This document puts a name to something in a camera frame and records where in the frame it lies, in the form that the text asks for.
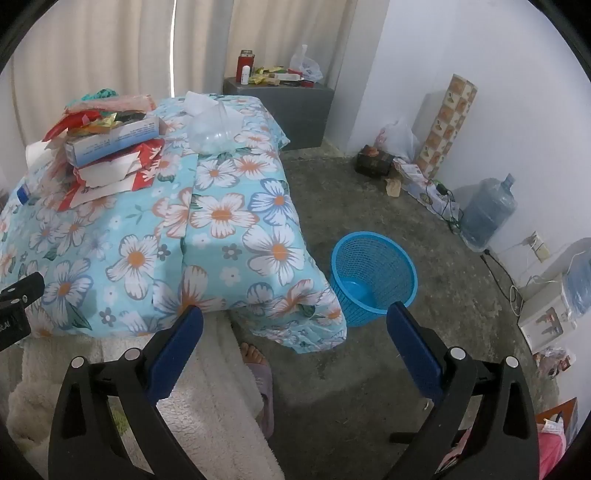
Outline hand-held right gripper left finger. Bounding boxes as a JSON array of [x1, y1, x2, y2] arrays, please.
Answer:
[[48, 305, 206, 480]]

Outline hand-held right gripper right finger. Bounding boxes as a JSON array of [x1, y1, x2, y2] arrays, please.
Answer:
[[387, 301, 541, 480]]

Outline blue plastic basket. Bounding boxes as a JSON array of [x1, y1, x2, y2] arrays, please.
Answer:
[[330, 232, 419, 328]]

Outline person's foot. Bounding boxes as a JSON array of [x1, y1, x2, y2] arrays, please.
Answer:
[[239, 342, 269, 371]]

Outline white fluffy blanket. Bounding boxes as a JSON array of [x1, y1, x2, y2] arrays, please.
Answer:
[[7, 318, 286, 480]]

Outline purple slipper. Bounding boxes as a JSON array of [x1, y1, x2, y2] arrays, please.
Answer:
[[245, 362, 276, 440]]

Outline white water dispenser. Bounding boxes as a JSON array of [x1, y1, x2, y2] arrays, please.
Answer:
[[517, 272, 583, 343]]

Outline floral blue blanket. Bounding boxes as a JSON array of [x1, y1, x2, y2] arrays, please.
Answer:
[[0, 92, 348, 355]]

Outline blue water jug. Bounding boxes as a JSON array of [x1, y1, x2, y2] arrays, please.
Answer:
[[459, 173, 518, 252]]

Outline orange box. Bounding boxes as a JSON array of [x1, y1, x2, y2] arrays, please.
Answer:
[[536, 398, 579, 445]]

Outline printed papers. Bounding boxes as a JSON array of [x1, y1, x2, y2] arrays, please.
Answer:
[[394, 159, 441, 206]]

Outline pink cloth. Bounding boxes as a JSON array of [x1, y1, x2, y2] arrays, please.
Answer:
[[537, 418, 567, 480]]

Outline dark box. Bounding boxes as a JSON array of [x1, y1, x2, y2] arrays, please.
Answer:
[[355, 144, 396, 177]]

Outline blue white cardboard box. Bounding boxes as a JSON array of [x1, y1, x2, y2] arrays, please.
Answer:
[[65, 115, 161, 168]]

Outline pile of colourful wrappers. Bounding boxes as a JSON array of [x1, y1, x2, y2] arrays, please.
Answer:
[[44, 93, 158, 141]]

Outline white plastic bag red print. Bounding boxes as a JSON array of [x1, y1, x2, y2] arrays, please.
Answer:
[[376, 117, 422, 162]]

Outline clear plastic bag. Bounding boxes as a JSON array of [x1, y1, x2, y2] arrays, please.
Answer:
[[187, 99, 242, 155]]

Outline teal cloth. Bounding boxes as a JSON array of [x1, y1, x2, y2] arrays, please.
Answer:
[[79, 88, 122, 104]]

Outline crumpled white tissue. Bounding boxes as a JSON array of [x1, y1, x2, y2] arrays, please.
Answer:
[[178, 91, 219, 117]]

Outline grey cabinet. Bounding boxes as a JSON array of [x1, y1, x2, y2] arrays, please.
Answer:
[[223, 76, 335, 151]]

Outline cream curtain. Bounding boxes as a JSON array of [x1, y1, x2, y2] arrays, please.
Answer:
[[9, 0, 391, 139]]

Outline pile of snack packets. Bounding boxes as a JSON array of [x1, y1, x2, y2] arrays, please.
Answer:
[[249, 66, 315, 88]]

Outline red thermos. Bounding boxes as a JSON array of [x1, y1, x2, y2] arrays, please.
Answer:
[[239, 49, 256, 85]]

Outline black cable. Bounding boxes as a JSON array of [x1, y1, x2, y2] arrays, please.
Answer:
[[480, 249, 526, 320]]

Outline tangle of cables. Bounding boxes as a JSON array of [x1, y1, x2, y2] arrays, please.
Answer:
[[425, 180, 464, 233]]

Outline white wall outlet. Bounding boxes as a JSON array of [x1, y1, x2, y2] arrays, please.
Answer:
[[526, 231, 551, 262]]

